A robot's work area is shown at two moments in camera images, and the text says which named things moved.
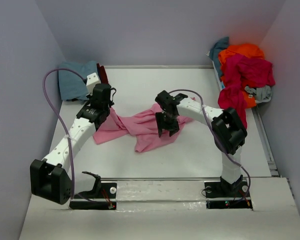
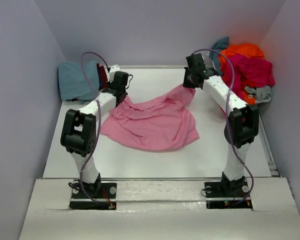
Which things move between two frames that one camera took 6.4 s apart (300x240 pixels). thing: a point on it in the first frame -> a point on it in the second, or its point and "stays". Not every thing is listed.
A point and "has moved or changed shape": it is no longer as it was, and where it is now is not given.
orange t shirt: [246, 50] stays
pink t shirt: [142, 126] has moved or changed shape
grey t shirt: [263, 94] stays
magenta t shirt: [241, 72] stays
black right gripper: [162, 125] -> [187, 83]
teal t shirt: [220, 45] stays
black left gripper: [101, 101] -> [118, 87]
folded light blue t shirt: [72, 85] stays
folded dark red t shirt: [102, 74] stays
